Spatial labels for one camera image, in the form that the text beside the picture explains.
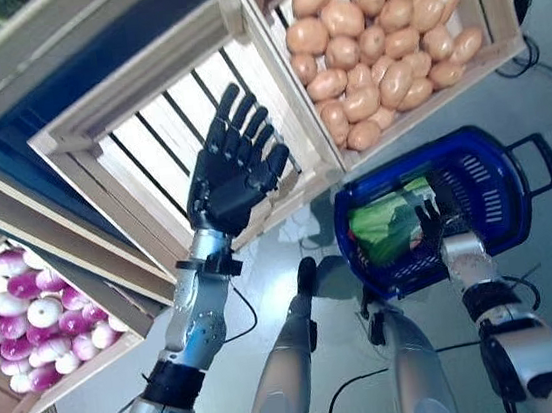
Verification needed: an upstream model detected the thin black tether cable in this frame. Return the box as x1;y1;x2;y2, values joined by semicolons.
321;367;398;413

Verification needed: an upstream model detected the wooden display shelf frame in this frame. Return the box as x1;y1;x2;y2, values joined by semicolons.
0;55;187;362

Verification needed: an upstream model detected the silver left robot leg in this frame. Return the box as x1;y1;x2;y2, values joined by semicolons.
230;255;337;413

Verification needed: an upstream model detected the large napa cabbage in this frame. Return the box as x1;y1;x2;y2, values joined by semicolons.
344;187;432;264

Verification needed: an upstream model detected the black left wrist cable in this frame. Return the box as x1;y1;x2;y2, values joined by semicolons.
211;268;262;346

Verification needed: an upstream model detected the right five-finger robot hand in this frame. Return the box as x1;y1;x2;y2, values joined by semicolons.
408;169;473;271

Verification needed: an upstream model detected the wooden onion crate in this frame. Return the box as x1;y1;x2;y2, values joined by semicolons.
0;199;195;413

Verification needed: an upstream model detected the wooden potato crate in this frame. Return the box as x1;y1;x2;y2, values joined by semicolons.
234;0;543;186

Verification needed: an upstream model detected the slatted wooden cabbage crate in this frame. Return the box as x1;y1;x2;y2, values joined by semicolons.
9;0;359;276

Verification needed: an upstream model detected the left five-finger robot hand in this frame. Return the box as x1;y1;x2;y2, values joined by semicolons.
171;77;301;243

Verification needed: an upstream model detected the blue plastic shopping basket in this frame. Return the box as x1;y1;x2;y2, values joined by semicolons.
323;115;552;308

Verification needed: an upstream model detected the large wooden pumpkin crate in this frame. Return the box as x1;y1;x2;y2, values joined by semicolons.
0;0;243;125

